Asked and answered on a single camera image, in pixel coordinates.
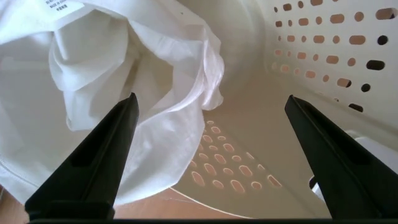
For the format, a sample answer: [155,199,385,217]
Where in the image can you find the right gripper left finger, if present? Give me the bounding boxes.
[24,92,140,220]

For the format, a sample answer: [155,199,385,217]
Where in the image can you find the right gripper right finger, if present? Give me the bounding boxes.
[284,95,398,218]

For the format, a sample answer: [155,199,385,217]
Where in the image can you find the white laundry basket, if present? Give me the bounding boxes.
[169,0,398,219]

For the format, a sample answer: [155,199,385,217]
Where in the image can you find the white garment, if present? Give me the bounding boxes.
[0,0,226,206]

